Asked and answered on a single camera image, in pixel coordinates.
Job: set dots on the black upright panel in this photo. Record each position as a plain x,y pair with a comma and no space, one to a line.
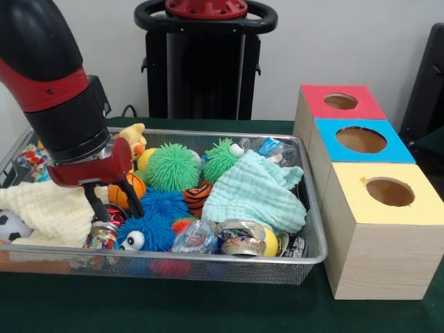
427,90

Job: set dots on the blue spiky rubber ball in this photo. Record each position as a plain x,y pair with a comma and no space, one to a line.
163,202

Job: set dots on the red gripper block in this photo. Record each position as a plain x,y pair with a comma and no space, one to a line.
90,170

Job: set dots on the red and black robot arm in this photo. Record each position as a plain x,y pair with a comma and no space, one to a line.
41,69

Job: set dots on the dark green table cloth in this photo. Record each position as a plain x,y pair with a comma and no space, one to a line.
208,305

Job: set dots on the blue furry monster toy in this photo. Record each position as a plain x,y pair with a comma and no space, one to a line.
156,232

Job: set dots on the yellow plush animal toy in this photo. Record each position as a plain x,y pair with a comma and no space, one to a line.
133,139

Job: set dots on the clear mesh bin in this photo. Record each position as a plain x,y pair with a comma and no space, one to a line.
243,269

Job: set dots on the green spiky rubber ball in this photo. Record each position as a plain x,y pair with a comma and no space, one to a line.
173,168

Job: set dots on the green furry monster toy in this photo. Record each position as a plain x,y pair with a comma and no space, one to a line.
218,161

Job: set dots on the wooden box with three holes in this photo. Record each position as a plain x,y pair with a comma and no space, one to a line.
381,257

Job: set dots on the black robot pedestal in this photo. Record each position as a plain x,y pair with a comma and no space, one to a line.
201,69

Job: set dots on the small black white soccer ball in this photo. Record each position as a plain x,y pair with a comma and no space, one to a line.
12,225

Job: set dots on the orange tiger striped ball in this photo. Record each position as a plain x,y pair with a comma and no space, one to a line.
198,198

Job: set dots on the small orange basketball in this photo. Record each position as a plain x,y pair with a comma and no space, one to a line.
116,196

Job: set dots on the mint green muslin cloth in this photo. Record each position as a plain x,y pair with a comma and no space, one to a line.
257,194

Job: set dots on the crushed colourful drink can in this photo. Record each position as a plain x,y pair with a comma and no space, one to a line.
103,239

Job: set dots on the cream muslin cloth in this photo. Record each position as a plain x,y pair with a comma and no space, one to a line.
48,215

